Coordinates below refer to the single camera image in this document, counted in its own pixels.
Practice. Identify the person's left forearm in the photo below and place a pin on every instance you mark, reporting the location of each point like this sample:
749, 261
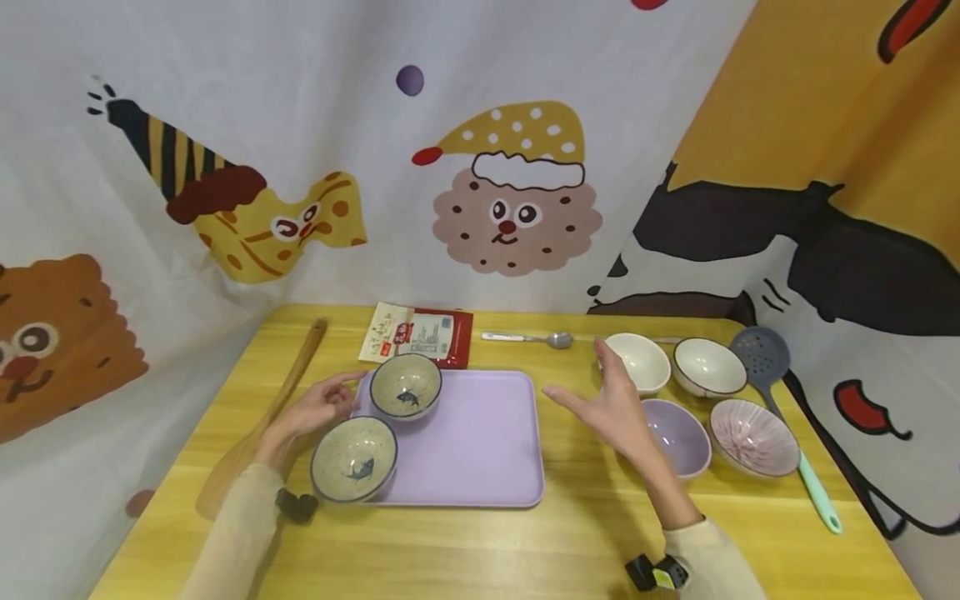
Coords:
236, 533

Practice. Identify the red and white packet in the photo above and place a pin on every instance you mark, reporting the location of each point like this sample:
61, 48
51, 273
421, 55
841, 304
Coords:
427, 336

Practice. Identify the speckled fish print bowl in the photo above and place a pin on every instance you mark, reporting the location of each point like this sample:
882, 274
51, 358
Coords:
406, 385
353, 459

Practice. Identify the person's left hand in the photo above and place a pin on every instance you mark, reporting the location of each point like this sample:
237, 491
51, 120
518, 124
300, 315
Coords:
309, 414

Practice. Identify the white bowl with dark rim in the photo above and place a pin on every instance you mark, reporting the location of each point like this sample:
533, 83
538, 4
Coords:
708, 365

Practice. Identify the metal spoon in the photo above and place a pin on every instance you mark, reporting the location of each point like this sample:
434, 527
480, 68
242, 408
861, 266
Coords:
525, 337

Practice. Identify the person's right hand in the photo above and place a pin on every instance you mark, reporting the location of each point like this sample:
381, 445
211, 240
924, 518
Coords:
619, 417

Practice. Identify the plain white bowl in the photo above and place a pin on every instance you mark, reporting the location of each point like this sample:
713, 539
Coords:
645, 360

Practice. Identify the pink ribbed bowl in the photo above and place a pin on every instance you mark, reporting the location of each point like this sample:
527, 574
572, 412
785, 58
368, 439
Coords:
754, 435

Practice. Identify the wooden spatula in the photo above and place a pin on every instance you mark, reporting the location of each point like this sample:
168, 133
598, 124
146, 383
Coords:
298, 367

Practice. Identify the person's right fingers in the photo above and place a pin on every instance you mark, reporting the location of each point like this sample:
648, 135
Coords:
611, 362

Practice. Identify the black wrist band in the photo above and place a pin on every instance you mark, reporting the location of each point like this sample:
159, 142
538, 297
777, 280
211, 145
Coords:
298, 505
658, 573

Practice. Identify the person's left fingers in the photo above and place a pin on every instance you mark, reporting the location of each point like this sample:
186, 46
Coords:
341, 392

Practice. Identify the person's right forearm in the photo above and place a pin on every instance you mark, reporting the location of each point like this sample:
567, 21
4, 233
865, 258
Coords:
697, 550

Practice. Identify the person's right thumb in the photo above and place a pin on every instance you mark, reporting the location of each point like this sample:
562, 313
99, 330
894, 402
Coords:
568, 397

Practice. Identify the lilac plastic tray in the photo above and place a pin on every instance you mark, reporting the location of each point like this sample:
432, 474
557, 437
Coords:
480, 442

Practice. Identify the lilac bowl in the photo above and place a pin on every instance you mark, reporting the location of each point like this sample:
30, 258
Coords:
681, 435

